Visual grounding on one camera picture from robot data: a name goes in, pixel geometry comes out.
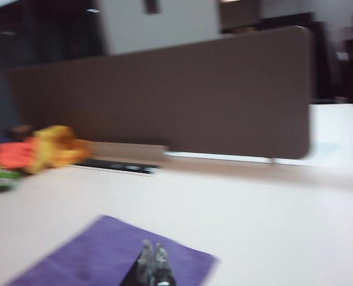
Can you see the yellow plush toy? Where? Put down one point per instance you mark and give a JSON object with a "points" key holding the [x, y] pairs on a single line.
{"points": [[57, 149]]}

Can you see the brown desk divider panel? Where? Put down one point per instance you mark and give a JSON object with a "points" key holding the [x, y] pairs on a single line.
{"points": [[179, 101]]}

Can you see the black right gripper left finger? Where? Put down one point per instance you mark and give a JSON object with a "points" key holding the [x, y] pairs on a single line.
{"points": [[143, 268]]}

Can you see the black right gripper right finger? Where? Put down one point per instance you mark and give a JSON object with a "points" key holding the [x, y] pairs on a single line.
{"points": [[162, 268]]}

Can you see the orange snack packet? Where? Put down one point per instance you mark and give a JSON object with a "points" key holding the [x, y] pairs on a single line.
{"points": [[9, 155]]}

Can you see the purple microfiber cloth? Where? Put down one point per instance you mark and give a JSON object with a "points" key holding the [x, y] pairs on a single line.
{"points": [[105, 256]]}

